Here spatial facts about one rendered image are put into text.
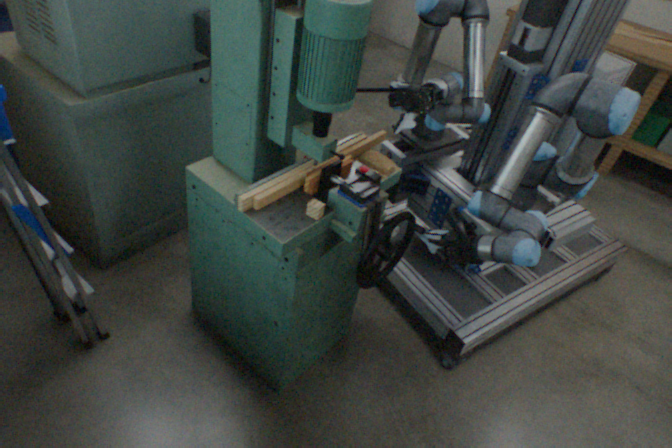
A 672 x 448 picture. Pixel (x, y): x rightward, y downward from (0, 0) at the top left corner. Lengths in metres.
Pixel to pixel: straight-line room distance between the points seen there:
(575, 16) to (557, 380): 1.55
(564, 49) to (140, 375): 1.99
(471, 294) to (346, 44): 1.45
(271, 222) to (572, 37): 1.18
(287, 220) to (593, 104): 0.90
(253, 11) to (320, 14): 0.23
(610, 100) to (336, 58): 0.73
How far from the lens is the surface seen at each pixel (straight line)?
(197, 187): 1.89
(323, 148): 1.58
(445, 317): 2.32
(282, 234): 1.49
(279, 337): 1.94
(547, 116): 1.57
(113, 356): 2.36
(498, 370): 2.54
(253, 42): 1.56
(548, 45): 2.04
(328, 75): 1.44
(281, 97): 1.59
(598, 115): 1.56
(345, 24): 1.38
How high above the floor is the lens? 1.92
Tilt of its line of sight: 39 degrees down
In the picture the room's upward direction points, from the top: 11 degrees clockwise
